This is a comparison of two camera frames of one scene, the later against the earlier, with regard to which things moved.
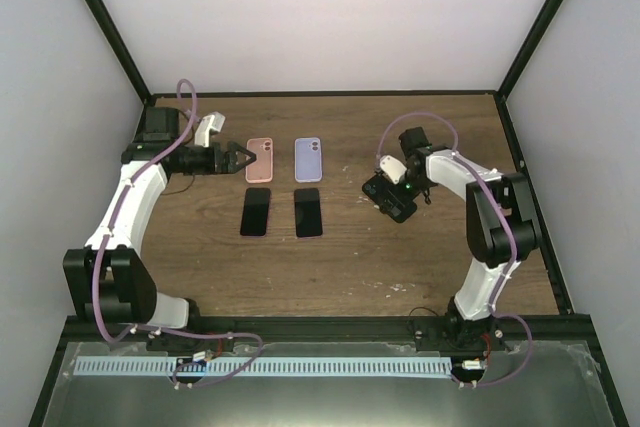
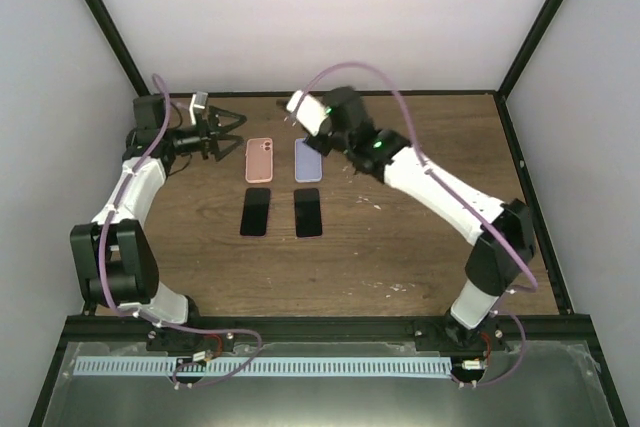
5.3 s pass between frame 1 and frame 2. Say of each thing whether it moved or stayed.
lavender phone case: stayed
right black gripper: moved
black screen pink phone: stayed
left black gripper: moved
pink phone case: stayed
